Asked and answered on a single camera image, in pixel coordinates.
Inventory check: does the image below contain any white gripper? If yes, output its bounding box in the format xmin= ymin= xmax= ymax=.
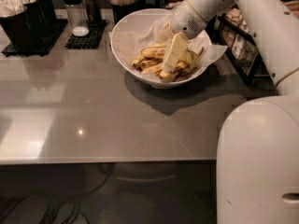
xmin=155 ymin=0 xmax=206 ymax=72

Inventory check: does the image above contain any yellow spotted banana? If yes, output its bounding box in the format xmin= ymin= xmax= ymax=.
xmin=158 ymin=62 xmax=192 ymax=83
xmin=140 ymin=47 xmax=200 ymax=70

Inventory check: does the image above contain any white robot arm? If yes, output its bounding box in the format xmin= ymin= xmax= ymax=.
xmin=162 ymin=0 xmax=299 ymax=224

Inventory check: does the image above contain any white ceramic bowl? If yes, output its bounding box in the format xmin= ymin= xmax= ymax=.
xmin=110 ymin=8 xmax=213 ymax=90

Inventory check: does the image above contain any middle yellow banana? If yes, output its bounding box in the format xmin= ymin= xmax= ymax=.
xmin=142 ymin=63 xmax=162 ymax=76

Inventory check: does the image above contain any left small yellow banana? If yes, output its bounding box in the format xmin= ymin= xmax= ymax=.
xmin=132 ymin=54 xmax=147 ymax=69

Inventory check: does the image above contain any white paper bowl liner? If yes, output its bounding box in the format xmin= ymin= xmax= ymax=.
xmin=107 ymin=5 xmax=229 ymax=79

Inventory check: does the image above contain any black stirrer cup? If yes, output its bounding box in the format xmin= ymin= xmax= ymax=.
xmin=112 ymin=1 xmax=137 ymax=23

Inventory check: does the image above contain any black rubber mat small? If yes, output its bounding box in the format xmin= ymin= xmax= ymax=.
xmin=65 ymin=20 xmax=107 ymax=49

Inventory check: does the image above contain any pepper shaker black lid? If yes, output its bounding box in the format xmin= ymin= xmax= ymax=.
xmin=83 ymin=0 xmax=102 ymax=26

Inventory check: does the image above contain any salt shaker black lid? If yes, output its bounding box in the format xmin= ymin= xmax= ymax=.
xmin=64 ymin=0 xmax=89 ymax=37

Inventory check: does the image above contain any black cutlery holder rear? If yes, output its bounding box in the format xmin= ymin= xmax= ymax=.
xmin=25 ymin=0 xmax=57 ymax=35

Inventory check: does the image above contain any black cutlery holder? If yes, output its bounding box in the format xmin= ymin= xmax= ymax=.
xmin=25 ymin=0 xmax=57 ymax=35
xmin=0 ymin=11 xmax=35 ymax=52

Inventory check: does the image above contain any black cutlery holder front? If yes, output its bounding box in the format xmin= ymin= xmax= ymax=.
xmin=0 ymin=11 xmax=35 ymax=52

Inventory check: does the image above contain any black rubber mat large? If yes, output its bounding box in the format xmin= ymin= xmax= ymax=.
xmin=2 ymin=19 xmax=68 ymax=57

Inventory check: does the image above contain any white plastic cutlery bundle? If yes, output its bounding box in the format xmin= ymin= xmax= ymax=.
xmin=0 ymin=0 xmax=35 ymax=18

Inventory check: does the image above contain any black wire condiment rack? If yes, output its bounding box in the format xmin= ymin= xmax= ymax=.
xmin=217 ymin=7 xmax=270 ymax=84

